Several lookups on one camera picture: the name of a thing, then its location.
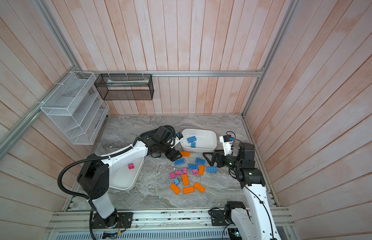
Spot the orange lego brick top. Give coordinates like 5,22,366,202
181,152,190,157

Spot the orange lego brick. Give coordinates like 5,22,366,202
194,182,206,193
183,186,195,194
181,152,190,157
198,165,205,176
182,175,190,186
170,183,181,195

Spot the pink lego cube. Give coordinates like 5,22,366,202
128,163,135,170

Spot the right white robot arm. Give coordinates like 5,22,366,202
203,142,281,240

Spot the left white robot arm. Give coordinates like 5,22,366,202
77,125,183,224

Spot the white bin back right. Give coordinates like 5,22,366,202
181,129,217,153

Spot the white bin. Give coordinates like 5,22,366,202
181,129,217,153
109,157,145,191

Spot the orange lego brick upright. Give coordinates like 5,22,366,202
198,165,205,176

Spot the orange lego brick bottom right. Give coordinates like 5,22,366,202
194,182,206,193

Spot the orange lego brick centre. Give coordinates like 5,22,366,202
182,175,190,186

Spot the orange lego brick bottom middle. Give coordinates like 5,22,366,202
183,186,195,194

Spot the white bin left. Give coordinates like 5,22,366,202
109,157,145,191

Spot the orange lego brick bottom left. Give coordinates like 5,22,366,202
170,183,181,195

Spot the black mesh basket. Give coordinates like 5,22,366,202
95,73,155,101

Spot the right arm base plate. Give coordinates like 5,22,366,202
208,208,234,226

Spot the aluminium front rail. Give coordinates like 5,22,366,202
46,206,296,233

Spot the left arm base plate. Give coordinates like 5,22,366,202
91,212,134,229

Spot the white wire mesh shelf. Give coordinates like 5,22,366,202
41,72,110,145

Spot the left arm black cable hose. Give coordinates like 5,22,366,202
57,125,177,240

